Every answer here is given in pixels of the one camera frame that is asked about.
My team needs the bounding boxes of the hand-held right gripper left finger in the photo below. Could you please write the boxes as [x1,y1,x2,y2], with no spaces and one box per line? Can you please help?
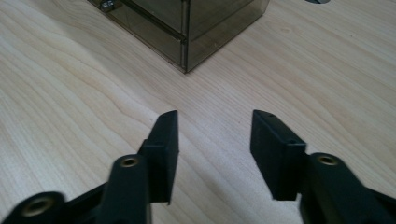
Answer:
[138,109,180,205]

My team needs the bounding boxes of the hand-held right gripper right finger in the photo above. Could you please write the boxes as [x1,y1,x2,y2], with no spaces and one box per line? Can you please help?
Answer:
[249,109,308,202]

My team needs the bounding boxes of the smoky translucent plastic drawer box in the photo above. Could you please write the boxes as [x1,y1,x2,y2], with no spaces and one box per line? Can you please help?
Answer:
[87,0,271,75]

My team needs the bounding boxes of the small silver metal piece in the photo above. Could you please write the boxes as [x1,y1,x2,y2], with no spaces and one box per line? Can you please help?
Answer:
[99,0,117,13]

